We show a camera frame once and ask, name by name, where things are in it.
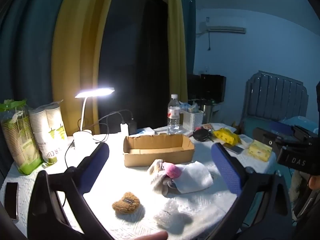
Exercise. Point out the black power adapter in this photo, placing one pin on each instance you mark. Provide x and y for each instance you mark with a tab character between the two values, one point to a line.
132	127

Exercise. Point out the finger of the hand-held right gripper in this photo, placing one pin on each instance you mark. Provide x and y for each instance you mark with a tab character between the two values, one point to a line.
271	138

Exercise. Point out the white charger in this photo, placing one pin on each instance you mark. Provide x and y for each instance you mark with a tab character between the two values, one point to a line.
124	129

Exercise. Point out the pink fuzzy sock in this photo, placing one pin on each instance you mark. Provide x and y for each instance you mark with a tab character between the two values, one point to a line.
172	170

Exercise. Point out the colourful dotted sheet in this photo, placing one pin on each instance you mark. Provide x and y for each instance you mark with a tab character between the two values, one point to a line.
207	126

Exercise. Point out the beige knit cloth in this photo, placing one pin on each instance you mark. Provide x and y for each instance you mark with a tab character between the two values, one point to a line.
156	173

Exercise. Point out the white paper cup pack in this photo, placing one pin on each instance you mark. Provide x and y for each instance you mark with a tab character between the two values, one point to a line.
48	132

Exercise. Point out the blue curtain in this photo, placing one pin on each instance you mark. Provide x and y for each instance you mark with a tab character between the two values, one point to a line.
27	42
190	30

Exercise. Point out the silver smartphone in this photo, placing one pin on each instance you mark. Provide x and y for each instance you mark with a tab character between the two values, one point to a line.
233	148

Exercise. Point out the person's right forearm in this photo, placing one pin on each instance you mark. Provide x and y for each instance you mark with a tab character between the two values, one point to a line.
298	187

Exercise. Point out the green paper cup pack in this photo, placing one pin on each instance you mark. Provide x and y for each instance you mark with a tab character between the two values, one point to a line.
20	142

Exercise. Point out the yellow tissue pack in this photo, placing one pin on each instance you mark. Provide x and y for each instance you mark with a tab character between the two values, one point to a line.
260	151

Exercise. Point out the white perforated basket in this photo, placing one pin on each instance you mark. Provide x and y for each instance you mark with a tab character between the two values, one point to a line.
191	121

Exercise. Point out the clear bubble wrap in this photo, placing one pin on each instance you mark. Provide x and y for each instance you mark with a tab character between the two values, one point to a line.
170	216

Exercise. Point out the clear water bottle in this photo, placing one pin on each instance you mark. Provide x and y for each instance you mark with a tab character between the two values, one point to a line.
173	120

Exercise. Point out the white air conditioner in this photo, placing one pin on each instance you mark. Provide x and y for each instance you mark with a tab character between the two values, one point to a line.
226	29

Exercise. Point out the grey headboard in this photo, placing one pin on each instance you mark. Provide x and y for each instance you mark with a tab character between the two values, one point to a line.
275	97

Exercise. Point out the blue bedding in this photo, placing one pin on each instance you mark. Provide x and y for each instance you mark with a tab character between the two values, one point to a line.
300	123

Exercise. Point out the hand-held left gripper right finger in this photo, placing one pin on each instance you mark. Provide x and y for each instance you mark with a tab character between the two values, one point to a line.
225	167

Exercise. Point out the clear plastic packets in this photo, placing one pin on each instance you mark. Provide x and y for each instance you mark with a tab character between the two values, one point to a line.
187	105

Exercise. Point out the steel thermos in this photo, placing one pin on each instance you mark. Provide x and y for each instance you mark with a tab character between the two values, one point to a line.
207	113

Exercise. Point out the yellow cheese-shaped sponge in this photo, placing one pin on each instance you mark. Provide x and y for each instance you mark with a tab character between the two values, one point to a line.
226	135

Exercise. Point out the yellow curtain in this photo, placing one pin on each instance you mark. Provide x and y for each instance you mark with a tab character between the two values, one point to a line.
176	42
80	42

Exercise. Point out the dark window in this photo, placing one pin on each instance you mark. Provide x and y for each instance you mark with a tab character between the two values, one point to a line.
135	55

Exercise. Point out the blue and white box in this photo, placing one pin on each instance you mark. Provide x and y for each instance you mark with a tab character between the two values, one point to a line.
146	131

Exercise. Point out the person's left hand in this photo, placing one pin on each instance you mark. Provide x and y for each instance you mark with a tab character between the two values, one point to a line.
152	236

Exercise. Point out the black monitor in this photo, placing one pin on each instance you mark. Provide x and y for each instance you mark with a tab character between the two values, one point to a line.
207	87

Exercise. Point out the brown cardboard box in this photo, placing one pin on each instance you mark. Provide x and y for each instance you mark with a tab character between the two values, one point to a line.
157	152

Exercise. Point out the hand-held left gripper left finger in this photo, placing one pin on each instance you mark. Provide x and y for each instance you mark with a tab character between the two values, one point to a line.
97	160

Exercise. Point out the person's right hand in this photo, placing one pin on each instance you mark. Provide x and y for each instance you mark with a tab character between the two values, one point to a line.
315	183

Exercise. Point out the black smartphone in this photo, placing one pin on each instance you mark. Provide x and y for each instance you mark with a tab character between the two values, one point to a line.
11	201

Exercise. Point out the white desk lamp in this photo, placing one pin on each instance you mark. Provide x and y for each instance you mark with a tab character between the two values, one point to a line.
82	137

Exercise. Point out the white towel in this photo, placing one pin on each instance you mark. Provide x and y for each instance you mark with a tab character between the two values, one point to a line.
195	177

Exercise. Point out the black round pouch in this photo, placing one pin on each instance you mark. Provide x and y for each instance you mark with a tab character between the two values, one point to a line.
202	135

